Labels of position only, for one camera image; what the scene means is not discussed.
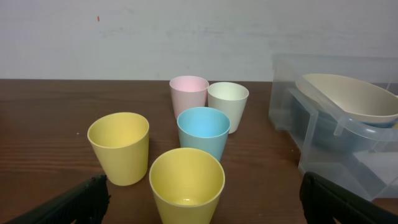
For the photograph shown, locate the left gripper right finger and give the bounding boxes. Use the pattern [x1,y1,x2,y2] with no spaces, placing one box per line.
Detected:
[299,172,397,224]

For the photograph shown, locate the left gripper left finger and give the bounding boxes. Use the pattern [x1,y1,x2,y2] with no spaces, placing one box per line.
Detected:
[8,175,111,224]

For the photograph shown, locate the beige large bowl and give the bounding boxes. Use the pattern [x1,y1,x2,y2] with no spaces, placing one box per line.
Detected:
[303,73,397,124]

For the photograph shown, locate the yellow cup far left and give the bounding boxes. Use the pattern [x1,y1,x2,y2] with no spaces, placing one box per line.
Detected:
[87,112,149,186]

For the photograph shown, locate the yellow cup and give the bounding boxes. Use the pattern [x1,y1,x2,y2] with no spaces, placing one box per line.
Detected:
[87,112,149,186]
[149,147,226,224]

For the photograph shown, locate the clear plastic storage bin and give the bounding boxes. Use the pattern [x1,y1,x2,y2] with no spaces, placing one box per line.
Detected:
[269,54,397,201]

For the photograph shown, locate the yellow cup near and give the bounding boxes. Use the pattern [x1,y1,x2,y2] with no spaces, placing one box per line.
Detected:
[149,147,226,224]

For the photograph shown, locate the blue cup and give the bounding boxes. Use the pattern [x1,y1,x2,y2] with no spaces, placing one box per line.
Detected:
[177,107,231,161]

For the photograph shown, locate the pale green cup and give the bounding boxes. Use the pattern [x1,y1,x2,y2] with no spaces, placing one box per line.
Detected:
[208,82,249,134]

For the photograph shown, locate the pink cup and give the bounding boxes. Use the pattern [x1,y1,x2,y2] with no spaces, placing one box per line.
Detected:
[169,75,209,118]

